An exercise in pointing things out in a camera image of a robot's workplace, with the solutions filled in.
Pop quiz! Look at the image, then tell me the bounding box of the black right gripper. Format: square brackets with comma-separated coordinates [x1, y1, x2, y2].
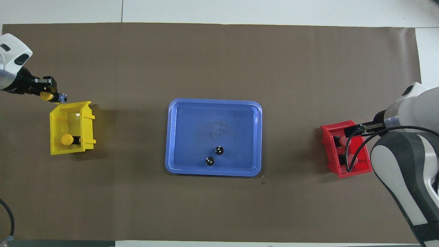
[344, 110, 388, 138]

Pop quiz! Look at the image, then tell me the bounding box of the red push button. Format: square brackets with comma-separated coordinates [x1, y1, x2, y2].
[339, 154, 360, 168]
[333, 135, 347, 155]

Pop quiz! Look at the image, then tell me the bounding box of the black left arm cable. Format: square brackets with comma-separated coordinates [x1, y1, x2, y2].
[0, 198, 15, 241]

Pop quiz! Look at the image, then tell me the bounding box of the blue plastic tray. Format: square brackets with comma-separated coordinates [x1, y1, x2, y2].
[165, 98, 263, 177]

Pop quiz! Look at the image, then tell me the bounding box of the yellow push button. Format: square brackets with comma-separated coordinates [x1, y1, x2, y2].
[39, 90, 68, 104]
[61, 134, 82, 146]

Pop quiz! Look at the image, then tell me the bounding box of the yellow plastic storage bin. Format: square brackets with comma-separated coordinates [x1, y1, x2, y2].
[50, 101, 96, 155]

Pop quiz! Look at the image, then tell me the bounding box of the brown paper table mat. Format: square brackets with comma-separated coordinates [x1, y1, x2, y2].
[0, 22, 436, 244]

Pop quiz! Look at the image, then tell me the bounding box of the red plastic storage bin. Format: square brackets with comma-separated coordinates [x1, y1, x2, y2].
[320, 120, 373, 178]

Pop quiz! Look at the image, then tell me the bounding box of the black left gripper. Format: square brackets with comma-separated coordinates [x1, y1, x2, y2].
[5, 67, 58, 96]

